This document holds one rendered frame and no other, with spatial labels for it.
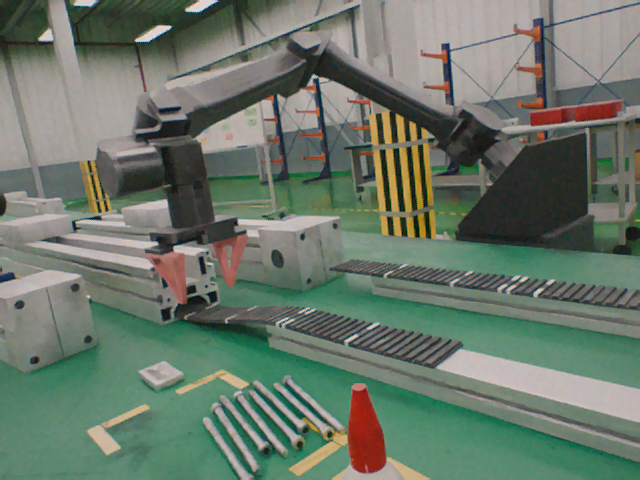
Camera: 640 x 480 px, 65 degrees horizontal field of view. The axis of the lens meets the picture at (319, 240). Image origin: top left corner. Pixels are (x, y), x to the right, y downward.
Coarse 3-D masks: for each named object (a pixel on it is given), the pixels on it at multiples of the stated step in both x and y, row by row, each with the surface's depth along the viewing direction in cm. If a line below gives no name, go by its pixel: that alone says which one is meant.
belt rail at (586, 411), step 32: (320, 352) 52; (352, 352) 48; (416, 384) 44; (448, 384) 42; (480, 384) 39; (512, 384) 38; (544, 384) 37; (576, 384) 36; (608, 384) 36; (512, 416) 38; (544, 416) 37; (576, 416) 34; (608, 416) 33; (608, 448) 33
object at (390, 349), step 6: (402, 336) 48; (408, 336) 48; (414, 336) 47; (420, 336) 47; (390, 342) 47; (396, 342) 47; (402, 342) 46; (408, 342) 46; (384, 348) 45; (390, 348) 46; (396, 348) 45; (402, 348) 45; (384, 354) 45; (390, 354) 44
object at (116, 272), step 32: (32, 256) 106; (64, 256) 92; (96, 256) 82; (128, 256) 78; (192, 256) 74; (96, 288) 84; (128, 288) 75; (160, 288) 70; (192, 288) 75; (160, 320) 70
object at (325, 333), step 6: (348, 318) 54; (354, 318) 53; (336, 324) 53; (342, 324) 52; (348, 324) 52; (324, 330) 51; (330, 330) 51; (336, 330) 51; (318, 336) 51; (324, 336) 50
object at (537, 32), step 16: (528, 32) 710; (448, 48) 854; (464, 48) 828; (544, 48) 738; (448, 64) 860; (544, 64) 743; (448, 80) 861; (544, 80) 748; (448, 96) 863; (544, 96) 754
